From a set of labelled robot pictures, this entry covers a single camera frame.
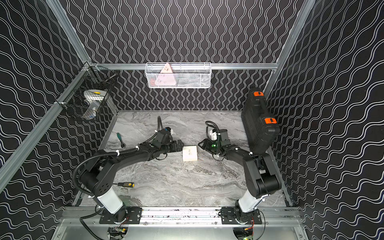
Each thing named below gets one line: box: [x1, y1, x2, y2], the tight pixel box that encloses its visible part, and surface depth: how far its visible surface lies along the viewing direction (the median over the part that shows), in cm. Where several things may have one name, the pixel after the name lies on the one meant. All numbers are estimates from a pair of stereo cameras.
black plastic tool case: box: [240, 87, 281, 154], surface depth 86 cm
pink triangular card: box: [154, 62, 176, 86], surface depth 92 cm
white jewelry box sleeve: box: [182, 145, 198, 162], surface depth 96 cm
